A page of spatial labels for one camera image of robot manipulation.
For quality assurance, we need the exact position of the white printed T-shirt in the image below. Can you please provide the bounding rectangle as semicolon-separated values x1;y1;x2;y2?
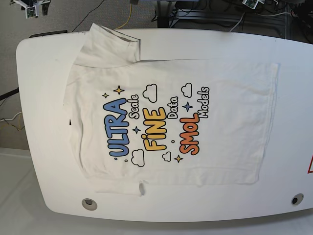
64;24;279;195

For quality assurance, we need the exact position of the black table leg stand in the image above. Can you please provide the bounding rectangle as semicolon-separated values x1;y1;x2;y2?
153;0;179;28

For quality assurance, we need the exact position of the left table grommet hole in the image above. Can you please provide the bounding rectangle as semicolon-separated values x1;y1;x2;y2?
82;198;97;211

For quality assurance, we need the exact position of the table grommet hole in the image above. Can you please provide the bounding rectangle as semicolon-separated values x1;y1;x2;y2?
82;198;97;211
291;193;304;206

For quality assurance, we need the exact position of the red triangle sticker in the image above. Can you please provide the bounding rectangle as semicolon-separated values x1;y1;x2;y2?
308;156;313;174

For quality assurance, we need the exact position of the right table grommet hole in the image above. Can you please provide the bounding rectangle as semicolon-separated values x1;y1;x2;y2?
291;193;304;206

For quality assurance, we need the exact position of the yellow cable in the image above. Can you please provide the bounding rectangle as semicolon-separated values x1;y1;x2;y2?
114;0;134;30

